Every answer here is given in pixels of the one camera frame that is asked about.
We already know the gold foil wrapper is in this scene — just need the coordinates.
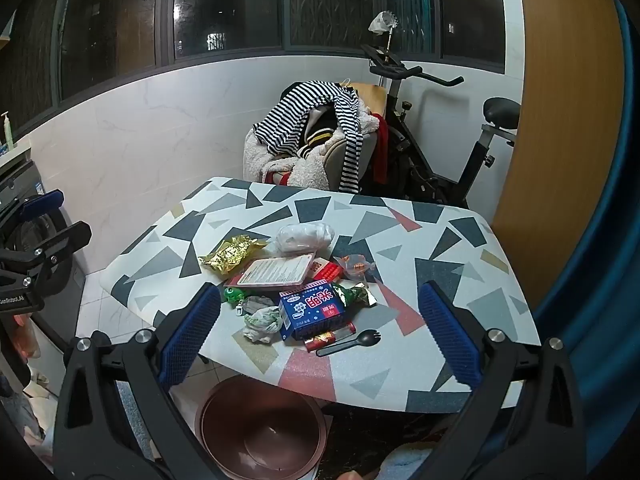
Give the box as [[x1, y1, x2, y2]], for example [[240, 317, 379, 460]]
[[198, 234, 269, 277]]

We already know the geometric patterned table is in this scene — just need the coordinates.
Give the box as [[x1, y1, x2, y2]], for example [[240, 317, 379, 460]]
[[100, 176, 543, 413]]

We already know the small red box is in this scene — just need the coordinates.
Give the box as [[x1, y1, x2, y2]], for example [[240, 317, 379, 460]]
[[310, 257, 346, 283]]

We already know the red packet with white label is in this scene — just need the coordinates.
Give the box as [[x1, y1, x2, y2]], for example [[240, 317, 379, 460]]
[[223, 255, 316, 291]]

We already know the red stick packet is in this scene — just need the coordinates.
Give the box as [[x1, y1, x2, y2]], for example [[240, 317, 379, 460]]
[[305, 322, 357, 352]]

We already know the clear orange wrapper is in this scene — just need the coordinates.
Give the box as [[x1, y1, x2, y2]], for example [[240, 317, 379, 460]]
[[332, 254, 376, 286]]

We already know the black exercise bike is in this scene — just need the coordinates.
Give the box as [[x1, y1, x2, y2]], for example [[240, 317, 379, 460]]
[[360, 42, 521, 211]]

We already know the clear bag of white tissue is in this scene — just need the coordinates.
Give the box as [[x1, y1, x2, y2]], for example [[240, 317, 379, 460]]
[[276, 222, 336, 255]]

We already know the wooden panel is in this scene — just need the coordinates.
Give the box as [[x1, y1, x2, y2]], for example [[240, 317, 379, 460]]
[[492, 0, 626, 311]]

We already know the brown plastic bin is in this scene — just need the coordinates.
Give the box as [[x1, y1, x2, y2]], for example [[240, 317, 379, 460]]
[[195, 376, 341, 480]]

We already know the blue curtain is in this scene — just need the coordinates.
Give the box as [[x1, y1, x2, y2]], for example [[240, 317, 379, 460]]
[[530, 0, 640, 480]]

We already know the dark window with frame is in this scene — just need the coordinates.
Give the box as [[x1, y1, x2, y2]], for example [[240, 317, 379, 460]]
[[0, 0, 506, 126]]

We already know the clear grey wrapper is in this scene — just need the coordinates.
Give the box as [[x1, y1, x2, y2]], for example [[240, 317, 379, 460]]
[[245, 295, 281, 315]]

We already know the person's fleece pajama leg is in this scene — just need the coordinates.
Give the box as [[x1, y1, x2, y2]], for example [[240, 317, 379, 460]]
[[365, 447, 441, 480]]

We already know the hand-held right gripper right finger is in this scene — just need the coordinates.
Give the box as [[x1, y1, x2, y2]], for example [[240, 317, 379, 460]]
[[417, 280, 588, 480]]

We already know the pale green bottle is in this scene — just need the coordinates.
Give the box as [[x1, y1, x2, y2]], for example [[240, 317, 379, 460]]
[[0, 111, 18, 153]]

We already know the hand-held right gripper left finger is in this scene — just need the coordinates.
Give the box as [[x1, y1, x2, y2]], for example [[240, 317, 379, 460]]
[[52, 282, 223, 480]]

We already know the red garment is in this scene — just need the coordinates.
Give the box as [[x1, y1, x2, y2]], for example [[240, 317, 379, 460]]
[[372, 115, 396, 186]]

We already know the white fleece jacket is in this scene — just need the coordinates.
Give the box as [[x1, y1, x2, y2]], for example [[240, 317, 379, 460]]
[[243, 110, 381, 191]]

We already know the white green wrapper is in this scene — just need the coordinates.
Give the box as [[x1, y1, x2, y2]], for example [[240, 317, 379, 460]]
[[242, 306, 283, 345]]

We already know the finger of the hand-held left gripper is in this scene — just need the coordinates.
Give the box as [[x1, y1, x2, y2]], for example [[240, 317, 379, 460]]
[[0, 189, 65, 243], [27, 221, 93, 282]]

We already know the black white striped shirt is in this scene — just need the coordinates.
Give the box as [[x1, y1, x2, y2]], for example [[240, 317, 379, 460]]
[[252, 81, 368, 193]]

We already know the green candy wrapper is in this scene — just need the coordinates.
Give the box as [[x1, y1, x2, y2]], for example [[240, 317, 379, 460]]
[[332, 282, 378, 308]]

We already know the black screw knob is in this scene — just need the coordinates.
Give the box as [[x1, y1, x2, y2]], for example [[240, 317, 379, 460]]
[[316, 329, 382, 358]]

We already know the translucent orange plastic bag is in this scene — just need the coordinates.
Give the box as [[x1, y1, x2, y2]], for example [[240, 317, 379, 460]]
[[10, 312, 42, 361]]

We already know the blue cardboard box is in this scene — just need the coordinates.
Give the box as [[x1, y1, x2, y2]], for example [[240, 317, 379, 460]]
[[278, 281, 349, 342]]

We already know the black garment with yellow stripes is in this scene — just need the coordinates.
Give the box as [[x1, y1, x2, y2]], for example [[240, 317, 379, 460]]
[[295, 110, 346, 161]]

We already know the green monster keychain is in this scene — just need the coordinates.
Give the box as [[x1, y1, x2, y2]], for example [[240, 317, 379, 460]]
[[222, 284, 256, 316]]

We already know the tan chair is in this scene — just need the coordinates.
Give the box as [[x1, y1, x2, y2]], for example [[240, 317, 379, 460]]
[[320, 82, 391, 193]]

